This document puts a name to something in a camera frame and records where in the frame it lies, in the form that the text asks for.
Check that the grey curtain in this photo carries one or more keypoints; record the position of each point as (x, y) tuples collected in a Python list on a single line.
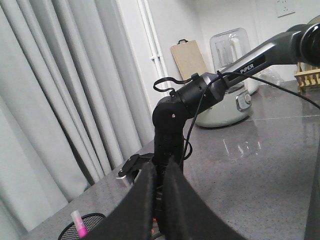
[(72, 107)]

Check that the clear plastic bag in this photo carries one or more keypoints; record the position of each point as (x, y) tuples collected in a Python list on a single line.
[(272, 76)]

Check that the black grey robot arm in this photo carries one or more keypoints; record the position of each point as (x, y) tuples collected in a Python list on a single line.
[(300, 43)]

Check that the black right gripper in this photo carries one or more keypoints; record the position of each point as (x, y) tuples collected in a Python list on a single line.
[(185, 216)]

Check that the white wall socket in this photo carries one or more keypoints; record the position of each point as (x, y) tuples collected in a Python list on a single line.
[(284, 7)]

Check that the black mesh pen holder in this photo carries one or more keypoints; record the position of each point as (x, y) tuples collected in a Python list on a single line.
[(90, 220)]

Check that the pink highlighter pen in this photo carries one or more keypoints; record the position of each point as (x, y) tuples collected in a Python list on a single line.
[(79, 224)]

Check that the wooden cutting board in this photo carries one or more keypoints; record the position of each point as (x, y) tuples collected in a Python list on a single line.
[(188, 58)]

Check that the wooden dish rack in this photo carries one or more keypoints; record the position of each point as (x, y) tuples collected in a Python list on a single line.
[(307, 76)]

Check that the white wall pipe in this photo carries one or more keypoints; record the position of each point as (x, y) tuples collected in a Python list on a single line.
[(152, 38)]

